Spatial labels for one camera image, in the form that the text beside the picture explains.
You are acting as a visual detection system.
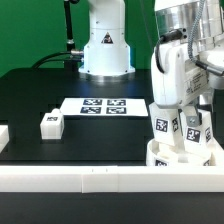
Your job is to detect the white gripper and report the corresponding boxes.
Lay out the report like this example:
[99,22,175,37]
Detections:
[151,41,224,127]

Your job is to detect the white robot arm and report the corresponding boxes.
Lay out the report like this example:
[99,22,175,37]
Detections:
[79,0,224,127]

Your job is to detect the black cables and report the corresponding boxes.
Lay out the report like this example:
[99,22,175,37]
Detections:
[31,49,84,70]

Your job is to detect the white round stool seat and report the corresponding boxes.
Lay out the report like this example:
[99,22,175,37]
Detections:
[146,139,211,167]

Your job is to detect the white U-shaped fence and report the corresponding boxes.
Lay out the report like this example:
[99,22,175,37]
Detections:
[0,125,224,194]

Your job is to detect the white marker base plate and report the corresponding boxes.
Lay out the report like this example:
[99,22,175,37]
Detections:
[60,98,148,117]

